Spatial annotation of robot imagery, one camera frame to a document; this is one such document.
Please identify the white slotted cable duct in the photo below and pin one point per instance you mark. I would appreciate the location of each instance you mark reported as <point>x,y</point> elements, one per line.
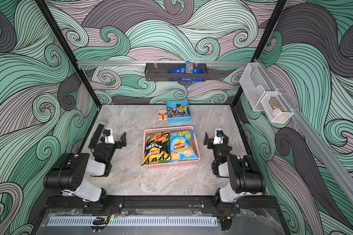
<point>139,221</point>

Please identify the black right frame post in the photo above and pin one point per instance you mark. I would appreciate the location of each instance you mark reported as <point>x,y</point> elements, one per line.
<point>270,24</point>

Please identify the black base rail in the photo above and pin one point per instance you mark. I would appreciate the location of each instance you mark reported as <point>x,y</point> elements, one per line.
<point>204,204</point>

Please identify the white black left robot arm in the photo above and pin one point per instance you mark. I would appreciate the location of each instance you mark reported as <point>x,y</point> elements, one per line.
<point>67,173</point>

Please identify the black yellow potato chips bag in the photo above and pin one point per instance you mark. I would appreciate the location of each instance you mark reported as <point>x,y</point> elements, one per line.
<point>156,149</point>

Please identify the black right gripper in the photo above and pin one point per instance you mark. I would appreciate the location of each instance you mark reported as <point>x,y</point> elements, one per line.
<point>219,145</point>

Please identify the black metal frame post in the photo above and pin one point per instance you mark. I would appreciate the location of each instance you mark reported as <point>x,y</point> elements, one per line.
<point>61,39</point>

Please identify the assorted small parts in tray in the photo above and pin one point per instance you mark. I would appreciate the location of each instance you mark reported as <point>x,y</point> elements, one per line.
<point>178,111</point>

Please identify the clear plastic wall bin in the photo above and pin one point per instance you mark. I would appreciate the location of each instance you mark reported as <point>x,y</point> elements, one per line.
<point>256,83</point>

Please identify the pink perforated plastic basket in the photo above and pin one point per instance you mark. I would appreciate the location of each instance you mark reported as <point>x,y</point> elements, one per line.
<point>173,129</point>

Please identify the small clear plastic bin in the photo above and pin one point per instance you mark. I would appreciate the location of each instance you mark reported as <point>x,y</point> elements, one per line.
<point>276,108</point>

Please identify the black wall shelf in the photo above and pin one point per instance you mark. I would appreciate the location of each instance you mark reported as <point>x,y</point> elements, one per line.
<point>161,72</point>

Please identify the aluminium wall rail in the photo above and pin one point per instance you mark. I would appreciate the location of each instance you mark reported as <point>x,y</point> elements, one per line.
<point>136,63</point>

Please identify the red yellow matchbox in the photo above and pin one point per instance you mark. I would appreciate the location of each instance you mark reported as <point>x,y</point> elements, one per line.
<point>162,115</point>

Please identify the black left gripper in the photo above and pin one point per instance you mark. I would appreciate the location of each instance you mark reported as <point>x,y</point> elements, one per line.
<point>122,142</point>

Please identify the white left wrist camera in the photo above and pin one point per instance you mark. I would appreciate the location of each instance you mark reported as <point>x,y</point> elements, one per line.
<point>108,136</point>

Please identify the blue plastic tray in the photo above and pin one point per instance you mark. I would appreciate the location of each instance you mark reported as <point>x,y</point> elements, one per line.
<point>174,103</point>

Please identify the blue snack package on shelf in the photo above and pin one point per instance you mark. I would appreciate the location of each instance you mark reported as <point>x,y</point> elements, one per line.
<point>188,68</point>

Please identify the blue potato chips bag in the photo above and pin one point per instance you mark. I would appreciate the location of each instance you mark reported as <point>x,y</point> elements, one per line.
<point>180,148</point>

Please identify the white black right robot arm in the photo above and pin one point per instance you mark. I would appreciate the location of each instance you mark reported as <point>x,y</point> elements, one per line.
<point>245,178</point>

